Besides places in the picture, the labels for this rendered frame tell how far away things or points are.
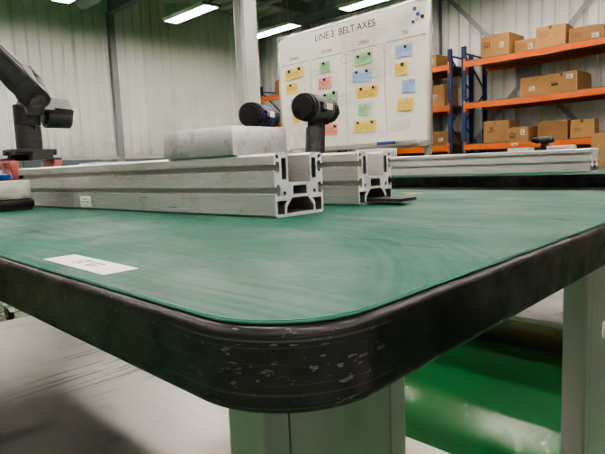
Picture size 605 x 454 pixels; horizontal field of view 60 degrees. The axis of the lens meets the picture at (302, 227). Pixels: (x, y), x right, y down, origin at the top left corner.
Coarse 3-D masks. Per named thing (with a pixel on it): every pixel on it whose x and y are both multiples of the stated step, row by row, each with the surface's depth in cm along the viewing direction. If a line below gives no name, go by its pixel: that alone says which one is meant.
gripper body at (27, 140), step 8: (16, 128) 122; (24, 128) 122; (40, 128) 125; (16, 136) 123; (24, 136) 122; (32, 136) 123; (40, 136) 125; (16, 144) 123; (24, 144) 123; (32, 144) 123; (40, 144) 125; (8, 152) 124; (16, 152) 121; (24, 152) 122; (56, 152) 127
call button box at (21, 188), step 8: (0, 184) 102; (8, 184) 103; (16, 184) 104; (24, 184) 105; (0, 192) 102; (8, 192) 103; (16, 192) 104; (24, 192) 105; (0, 200) 102; (8, 200) 104; (16, 200) 105; (24, 200) 106; (32, 200) 110; (0, 208) 102; (8, 208) 103; (16, 208) 104; (24, 208) 106
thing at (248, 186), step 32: (160, 160) 84; (192, 160) 78; (224, 160) 74; (256, 160) 70; (288, 160) 76; (320, 160) 75; (32, 192) 115; (64, 192) 108; (96, 192) 100; (128, 192) 93; (160, 192) 86; (192, 192) 81; (224, 192) 76; (256, 192) 72; (288, 192) 70; (320, 192) 75
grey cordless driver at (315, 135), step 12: (300, 96) 110; (312, 96) 110; (324, 96) 117; (300, 108) 111; (312, 108) 110; (324, 108) 113; (336, 108) 120; (312, 120) 112; (324, 120) 117; (312, 132) 114; (324, 132) 117; (312, 144) 113; (324, 144) 117
